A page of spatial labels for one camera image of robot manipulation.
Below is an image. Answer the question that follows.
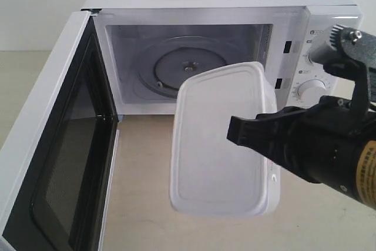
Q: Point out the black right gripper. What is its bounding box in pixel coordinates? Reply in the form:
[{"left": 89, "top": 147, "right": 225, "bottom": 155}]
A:
[{"left": 227, "top": 96, "right": 375, "bottom": 183}]

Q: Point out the white plastic lidded container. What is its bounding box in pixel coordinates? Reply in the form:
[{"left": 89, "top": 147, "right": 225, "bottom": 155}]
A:
[{"left": 169, "top": 62, "right": 280, "bottom": 217}]

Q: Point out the white microwave door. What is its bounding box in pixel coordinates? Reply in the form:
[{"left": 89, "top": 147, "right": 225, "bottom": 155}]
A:
[{"left": 1, "top": 11, "right": 119, "bottom": 250}]

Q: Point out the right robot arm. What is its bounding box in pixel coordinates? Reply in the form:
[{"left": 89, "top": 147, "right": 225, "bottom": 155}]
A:
[{"left": 227, "top": 96, "right": 375, "bottom": 209}]

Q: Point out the glass microwave turntable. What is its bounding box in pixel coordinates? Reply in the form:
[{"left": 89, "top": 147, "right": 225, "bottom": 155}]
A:
[{"left": 136, "top": 36, "right": 247, "bottom": 98}]

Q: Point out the white microwave oven body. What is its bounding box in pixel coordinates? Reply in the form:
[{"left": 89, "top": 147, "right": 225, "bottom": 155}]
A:
[{"left": 83, "top": 0, "right": 362, "bottom": 115}]

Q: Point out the lower white timer knob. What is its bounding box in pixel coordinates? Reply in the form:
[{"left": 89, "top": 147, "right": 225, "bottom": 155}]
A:
[{"left": 297, "top": 79, "right": 327, "bottom": 106}]

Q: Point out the upper white control knob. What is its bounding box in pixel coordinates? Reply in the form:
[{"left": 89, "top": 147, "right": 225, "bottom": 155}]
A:
[{"left": 307, "top": 41, "right": 318, "bottom": 64}]

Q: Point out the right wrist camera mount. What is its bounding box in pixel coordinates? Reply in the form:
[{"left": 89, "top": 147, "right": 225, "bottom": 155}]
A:
[{"left": 313, "top": 25, "right": 375, "bottom": 119}]

